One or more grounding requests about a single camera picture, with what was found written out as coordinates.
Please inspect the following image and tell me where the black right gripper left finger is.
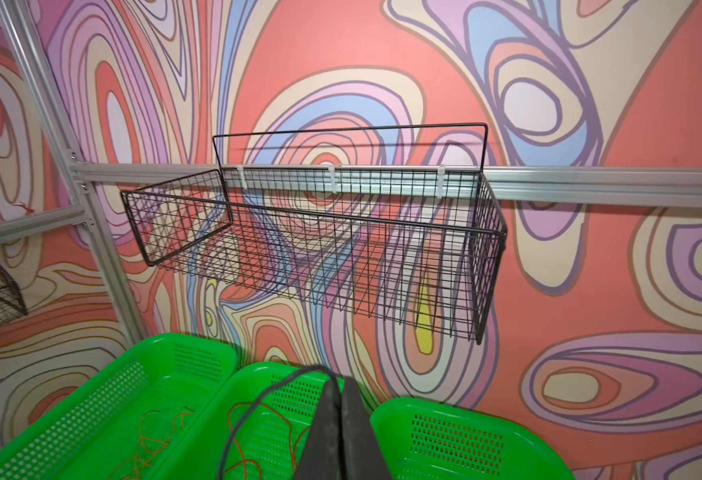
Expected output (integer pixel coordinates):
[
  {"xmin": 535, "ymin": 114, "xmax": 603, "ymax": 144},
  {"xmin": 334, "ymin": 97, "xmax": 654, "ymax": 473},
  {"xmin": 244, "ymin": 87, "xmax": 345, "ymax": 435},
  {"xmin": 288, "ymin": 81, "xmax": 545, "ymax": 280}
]
[{"xmin": 293, "ymin": 380, "xmax": 343, "ymax": 480}]

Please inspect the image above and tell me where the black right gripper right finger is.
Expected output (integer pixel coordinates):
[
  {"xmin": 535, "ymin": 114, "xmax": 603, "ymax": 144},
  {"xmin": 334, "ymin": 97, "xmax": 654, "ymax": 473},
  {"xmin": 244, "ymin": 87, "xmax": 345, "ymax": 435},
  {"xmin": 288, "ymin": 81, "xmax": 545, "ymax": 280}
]
[{"xmin": 340, "ymin": 377, "xmax": 392, "ymax": 480}]

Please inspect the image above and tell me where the red orange cable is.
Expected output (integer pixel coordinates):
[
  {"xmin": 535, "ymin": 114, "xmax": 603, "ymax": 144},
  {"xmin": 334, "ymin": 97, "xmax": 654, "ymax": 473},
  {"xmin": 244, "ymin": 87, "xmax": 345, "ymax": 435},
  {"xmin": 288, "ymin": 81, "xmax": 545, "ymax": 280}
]
[{"xmin": 224, "ymin": 400, "xmax": 313, "ymax": 480}]

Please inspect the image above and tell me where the middle green plastic basket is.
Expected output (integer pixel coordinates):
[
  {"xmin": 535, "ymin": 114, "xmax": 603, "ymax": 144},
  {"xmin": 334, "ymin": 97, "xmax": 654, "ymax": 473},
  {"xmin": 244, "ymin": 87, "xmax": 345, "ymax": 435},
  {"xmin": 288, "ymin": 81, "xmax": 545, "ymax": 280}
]
[{"xmin": 148, "ymin": 362, "xmax": 331, "ymax": 479}]

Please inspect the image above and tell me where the green plastic basket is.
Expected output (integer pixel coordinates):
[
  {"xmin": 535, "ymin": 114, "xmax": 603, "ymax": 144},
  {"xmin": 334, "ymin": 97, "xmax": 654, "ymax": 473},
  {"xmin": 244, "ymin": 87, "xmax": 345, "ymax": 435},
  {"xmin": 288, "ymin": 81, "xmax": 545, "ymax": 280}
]
[
  {"xmin": 148, "ymin": 362, "xmax": 331, "ymax": 479},
  {"xmin": 371, "ymin": 398, "xmax": 574, "ymax": 479},
  {"xmin": 0, "ymin": 333, "xmax": 238, "ymax": 479}
]

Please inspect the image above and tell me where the right green plastic basket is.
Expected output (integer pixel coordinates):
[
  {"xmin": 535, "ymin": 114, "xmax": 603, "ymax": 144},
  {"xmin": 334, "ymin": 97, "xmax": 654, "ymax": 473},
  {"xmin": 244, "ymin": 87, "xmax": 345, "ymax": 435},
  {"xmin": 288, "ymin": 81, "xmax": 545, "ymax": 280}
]
[{"xmin": 371, "ymin": 398, "xmax": 574, "ymax": 479}]

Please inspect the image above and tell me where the left green plastic basket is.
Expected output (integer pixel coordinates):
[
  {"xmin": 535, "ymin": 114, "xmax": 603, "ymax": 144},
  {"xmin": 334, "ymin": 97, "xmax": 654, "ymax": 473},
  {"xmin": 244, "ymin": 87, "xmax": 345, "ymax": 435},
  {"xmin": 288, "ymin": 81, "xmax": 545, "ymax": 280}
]
[{"xmin": 0, "ymin": 333, "xmax": 238, "ymax": 479}]

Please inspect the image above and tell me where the black wire basket back wall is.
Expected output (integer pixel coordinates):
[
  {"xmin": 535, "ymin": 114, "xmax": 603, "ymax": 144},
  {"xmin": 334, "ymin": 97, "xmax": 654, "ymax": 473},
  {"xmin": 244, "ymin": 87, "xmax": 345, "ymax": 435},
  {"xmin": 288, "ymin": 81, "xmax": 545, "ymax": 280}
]
[{"xmin": 121, "ymin": 122, "xmax": 508, "ymax": 342}]

